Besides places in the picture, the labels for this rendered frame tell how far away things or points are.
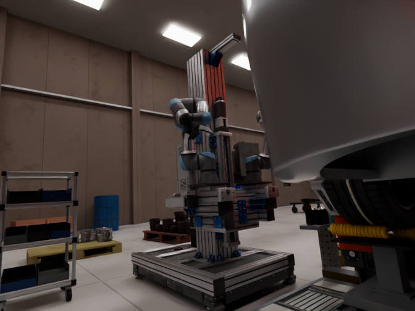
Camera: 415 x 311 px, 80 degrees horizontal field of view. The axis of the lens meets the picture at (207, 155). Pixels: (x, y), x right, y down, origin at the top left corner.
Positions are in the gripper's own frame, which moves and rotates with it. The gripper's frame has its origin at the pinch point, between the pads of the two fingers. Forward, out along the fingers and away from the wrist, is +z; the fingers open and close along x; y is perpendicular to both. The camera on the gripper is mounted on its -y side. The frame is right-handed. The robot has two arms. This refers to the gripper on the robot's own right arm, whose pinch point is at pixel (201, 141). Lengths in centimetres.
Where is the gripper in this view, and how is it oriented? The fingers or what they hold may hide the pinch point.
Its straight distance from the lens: 124.4
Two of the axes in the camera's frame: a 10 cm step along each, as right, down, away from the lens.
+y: 2.0, 5.0, 8.4
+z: 4.7, 7.0, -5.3
